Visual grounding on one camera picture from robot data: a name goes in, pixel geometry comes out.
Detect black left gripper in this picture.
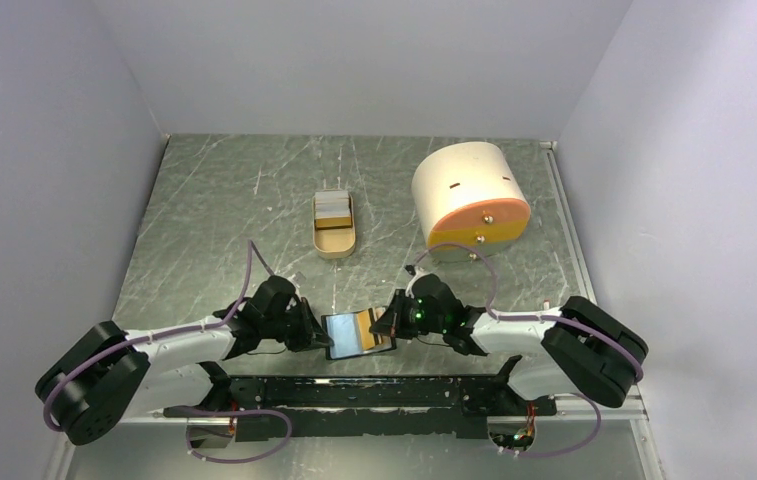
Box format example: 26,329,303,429
262,297,334,352

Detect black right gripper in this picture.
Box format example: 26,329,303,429
369,289,446,340

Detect orange credit card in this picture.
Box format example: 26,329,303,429
358,308,394,352

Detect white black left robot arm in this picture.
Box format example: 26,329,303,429
35,275,334,446

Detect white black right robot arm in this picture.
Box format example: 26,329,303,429
370,274,649,414

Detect beige oval card tray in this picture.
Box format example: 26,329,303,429
312,193,356,259

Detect stack of credit cards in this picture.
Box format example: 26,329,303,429
313,190,354,230

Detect cream cylindrical drawer box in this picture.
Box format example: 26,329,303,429
411,141,531,262

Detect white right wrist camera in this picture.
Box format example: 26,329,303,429
404,264,428,282

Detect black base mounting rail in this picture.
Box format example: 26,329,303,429
193,374,556,439

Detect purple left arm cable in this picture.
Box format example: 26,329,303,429
41,239,293,465

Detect aluminium extrusion rail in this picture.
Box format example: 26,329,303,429
540,140,651,480

